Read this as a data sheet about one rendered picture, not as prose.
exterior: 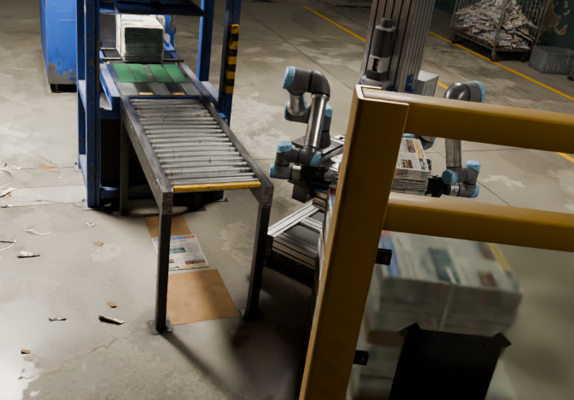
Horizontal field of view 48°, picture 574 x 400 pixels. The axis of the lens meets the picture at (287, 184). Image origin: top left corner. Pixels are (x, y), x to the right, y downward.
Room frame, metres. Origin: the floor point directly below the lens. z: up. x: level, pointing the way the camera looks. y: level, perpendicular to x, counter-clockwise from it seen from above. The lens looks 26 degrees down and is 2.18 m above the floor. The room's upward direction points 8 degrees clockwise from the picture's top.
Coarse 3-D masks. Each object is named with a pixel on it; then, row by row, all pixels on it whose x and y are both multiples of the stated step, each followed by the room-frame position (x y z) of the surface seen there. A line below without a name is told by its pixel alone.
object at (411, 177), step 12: (408, 144) 2.91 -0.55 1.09; (420, 144) 2.92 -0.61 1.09; (408, 156) 2.80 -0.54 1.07; (420, 156) 2.81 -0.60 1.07; (396, 168) 2.69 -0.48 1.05; (408, 168) 2.70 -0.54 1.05; (420, 168) 2.71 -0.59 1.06; (396, 180) 2.70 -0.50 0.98; (408, 180) 2.71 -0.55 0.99; (420, 180) 2.71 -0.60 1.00; (408, 192) 2.72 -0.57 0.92; (420, 192) 2.72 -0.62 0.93
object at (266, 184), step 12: (204, 96) 4.05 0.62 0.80; (216, 120) 3.64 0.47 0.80; (228, 132) 3.46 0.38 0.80; (240, 144) 3.31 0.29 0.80; (240, 156) 3.18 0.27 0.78; (252, 168) 3.02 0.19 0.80; (264, 180) 2.89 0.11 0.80; (252, 192) 2.97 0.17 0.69; (264, 192) 2.83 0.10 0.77; (264, 204) 2.83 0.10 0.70
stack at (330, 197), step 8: (328, 192) 2.81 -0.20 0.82; (328, 200) 2.74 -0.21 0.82; (328, 208) 2.73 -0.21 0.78; (328, 216) 2.65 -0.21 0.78; (328, 224) 2.60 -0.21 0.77; (320, 232) 2.83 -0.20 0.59; (328, 232) 2.58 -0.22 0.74; (320, 240) 2.81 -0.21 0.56; (320, 248) 2.74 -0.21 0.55; (320, 256) 2.68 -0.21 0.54; (320, 264) 2.61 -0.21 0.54; (320, 272) 2.58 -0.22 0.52; (312, 288) 2.85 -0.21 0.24; (312, 296) 2.78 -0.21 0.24; (312, 304) 2.72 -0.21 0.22; (312, 312) 2.67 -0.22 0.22; (312, 320) 2.63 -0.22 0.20
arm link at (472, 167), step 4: (468, 160) 3.01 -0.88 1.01; (472, 160) 3.02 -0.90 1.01; (468, 164) 2.97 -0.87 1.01; (472, 164) 2.96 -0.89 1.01; (476, 164) 2.97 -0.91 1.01; (468, 168) 2.95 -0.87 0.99; (472, 168) 2.95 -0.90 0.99; (476, 168) 2.96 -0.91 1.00; (468, 172) 2.93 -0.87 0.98; (472, 172) 2.95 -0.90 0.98; (476, 172) 2.96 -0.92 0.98; (468, 176) 2.92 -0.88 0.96; (472, 176) 2.94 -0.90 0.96; (476, 176) 2.96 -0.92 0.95; (468, 180) 2.96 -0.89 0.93; (472, 180) 2.96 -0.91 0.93; (476, 180) 2.97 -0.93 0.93; (468, 184) 2.96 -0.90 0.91; (472, 184) 2.96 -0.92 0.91
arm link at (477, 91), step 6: (468, 84) 3.06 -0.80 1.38; (474, 84) 3.08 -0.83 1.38; (480, 84) 3.10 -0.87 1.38; (468, 90) 3.02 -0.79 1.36; (474, 90) 3.04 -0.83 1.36; (480, 90) 3.07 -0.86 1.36; (474, 96) 3.03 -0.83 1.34; (480, 96) 3.06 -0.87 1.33; (474, 102) 3.05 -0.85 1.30; (480, 102) 3.08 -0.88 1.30; (420, 138) 3.22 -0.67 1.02; (426, 138) 3.21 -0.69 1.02; (432, 138) 3.22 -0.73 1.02; (426, 144) 3.23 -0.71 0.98; (432, 144) 3.28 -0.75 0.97
